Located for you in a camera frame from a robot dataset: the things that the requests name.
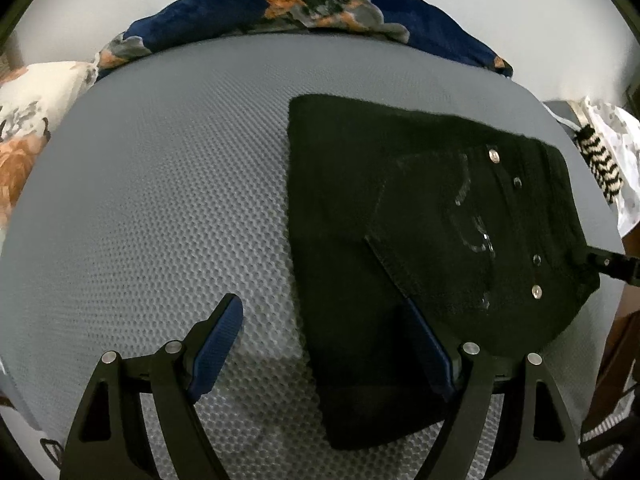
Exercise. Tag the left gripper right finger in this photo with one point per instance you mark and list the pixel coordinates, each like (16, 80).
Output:
(484, 382)

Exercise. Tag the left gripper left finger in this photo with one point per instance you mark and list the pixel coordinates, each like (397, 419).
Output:
(108, 438)

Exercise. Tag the black pants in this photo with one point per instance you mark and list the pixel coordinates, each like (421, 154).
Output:
(402, 221)

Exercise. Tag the brown wooden furniture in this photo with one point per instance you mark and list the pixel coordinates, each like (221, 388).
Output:
(621, 349)

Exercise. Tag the black white zigzag knit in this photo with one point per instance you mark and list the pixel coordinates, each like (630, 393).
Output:
(600, 161)

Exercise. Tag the grey mesh mattress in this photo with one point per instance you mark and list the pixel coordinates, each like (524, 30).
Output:
(164, 189)

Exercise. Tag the white floral pillow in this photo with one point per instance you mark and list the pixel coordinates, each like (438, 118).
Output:
(34, 100)

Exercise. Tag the navy floral blanket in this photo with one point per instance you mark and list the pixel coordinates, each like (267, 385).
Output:
(414, 23)

